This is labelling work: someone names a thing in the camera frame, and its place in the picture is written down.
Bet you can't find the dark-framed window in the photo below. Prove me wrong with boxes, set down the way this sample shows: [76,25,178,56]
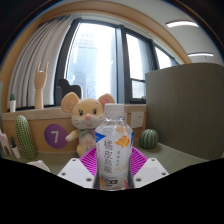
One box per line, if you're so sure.
[54,18,181,105]

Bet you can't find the clear plastic drink bottle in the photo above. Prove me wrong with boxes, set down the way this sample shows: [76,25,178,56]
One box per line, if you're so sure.
[94,103,135,191]

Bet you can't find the grey window curtain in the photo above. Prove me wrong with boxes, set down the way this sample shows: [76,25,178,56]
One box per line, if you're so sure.
[7,14,74,109]

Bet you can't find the beige plush mouse toy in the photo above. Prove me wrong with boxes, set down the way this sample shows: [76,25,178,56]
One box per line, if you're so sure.
[60,92,116,158]

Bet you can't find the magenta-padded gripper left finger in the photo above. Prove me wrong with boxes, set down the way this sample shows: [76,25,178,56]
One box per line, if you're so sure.
[57,148,101,190]

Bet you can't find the tall green cactus ornament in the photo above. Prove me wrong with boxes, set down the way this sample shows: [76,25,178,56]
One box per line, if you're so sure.
[14,114,38,160]

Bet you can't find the white wall socket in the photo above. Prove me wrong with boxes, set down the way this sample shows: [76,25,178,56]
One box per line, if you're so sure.
[130,111,145,129]

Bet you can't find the wooden hand model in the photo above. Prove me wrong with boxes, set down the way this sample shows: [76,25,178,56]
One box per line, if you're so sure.
[34,60,50,110]

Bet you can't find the small plant in white pot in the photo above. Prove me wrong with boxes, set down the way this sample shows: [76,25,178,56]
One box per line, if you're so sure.
[9,135,22,159]
[8,93,17,113]

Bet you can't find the dark horse figurine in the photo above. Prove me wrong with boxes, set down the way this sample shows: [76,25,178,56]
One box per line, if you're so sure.
[55,78,83,101]

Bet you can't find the grey-green desk partition panel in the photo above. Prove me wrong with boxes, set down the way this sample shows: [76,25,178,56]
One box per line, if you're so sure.
[144,62,224,161]

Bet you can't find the purple round number sign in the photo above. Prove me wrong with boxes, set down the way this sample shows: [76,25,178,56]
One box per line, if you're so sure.
[43,123,69,150]

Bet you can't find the ceiling lights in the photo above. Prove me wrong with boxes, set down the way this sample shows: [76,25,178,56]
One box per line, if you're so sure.
[165,19,215,58]

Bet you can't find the round green cactus ornament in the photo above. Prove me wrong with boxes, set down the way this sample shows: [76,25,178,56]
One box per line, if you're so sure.
[138,128,160,150]

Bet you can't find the wooden window ledge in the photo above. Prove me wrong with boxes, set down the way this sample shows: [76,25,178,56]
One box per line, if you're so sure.
[1,103,148,154]

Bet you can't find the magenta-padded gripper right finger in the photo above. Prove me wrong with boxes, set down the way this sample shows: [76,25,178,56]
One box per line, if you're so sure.
[128,147,170,189]

